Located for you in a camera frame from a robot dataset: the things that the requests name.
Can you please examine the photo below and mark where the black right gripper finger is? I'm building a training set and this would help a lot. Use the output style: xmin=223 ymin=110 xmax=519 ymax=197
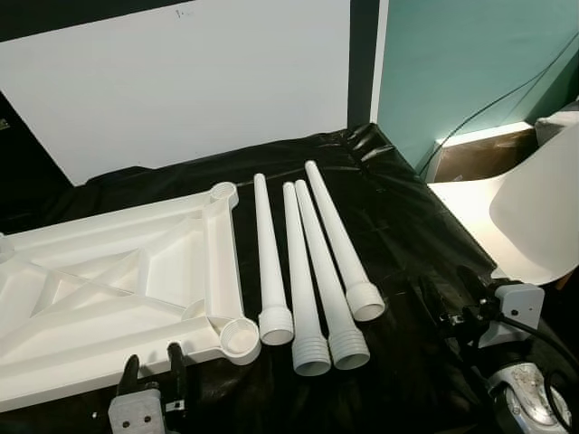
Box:
xmin=418 ymin=274 xmax=449 ymax=317
xmin=457 ymin=264 xmax=494 ymax=295

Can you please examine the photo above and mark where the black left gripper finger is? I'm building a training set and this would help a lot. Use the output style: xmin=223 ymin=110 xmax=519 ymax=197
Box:
xmin=118 ymin=354 xmax=144 ymax=396
xmin=166 ymin=342 xmax=187 ymax=399

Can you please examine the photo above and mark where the white plastic table top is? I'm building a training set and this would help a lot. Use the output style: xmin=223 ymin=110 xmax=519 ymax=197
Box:
xmin=0 ymin=181 xmax=263 ymax=413

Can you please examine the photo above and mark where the white plastic table leg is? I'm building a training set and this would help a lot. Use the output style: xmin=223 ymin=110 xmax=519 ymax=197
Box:
xmin=294 ymin=178 xmax=372 ymax=371
xmin=282 ymin=182 xmax=333 ymax=378
xmin=304 ymin=160 xmax=387 ymax=323
xmin=252 ymin=174 xmax=296 ymax=347

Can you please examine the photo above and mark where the white plastic chair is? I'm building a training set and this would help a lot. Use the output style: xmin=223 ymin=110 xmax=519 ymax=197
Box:
xmin=425 ymin=127 xmax=579 ymax=290

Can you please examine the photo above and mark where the grey cushion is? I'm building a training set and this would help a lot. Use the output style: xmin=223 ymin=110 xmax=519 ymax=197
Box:
xmin=534 ymin=107 xmax=579 ymax=146

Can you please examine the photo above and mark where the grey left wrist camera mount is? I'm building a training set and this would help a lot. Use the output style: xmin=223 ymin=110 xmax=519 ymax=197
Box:
xmin=108 ymin=387 xmax=166 ymax=434

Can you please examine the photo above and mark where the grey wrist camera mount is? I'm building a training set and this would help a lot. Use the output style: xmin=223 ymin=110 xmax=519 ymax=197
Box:
xmin=479 ymin=282 xmax=546 ymax=350
xmin=108 ymin=387 xmax=166 ymax=434

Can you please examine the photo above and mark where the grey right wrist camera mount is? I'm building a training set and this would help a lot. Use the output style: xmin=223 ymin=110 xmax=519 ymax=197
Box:
xmin=479 ymin=282 xmax=546 ymax=350

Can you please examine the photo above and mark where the black wall cable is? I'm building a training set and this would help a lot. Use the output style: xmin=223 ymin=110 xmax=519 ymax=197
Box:
xmin=414 ymin=34 xmax=579 ymax=177

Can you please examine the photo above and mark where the black vertical wall post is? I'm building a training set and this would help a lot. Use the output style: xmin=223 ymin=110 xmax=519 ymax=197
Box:
xmin=348 ymin=0 xmax=381 ymax=127

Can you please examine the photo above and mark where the white wall panel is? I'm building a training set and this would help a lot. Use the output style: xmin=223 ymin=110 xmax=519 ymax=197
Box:
xmin=0 ymin=0 xmax=352 ymax=186

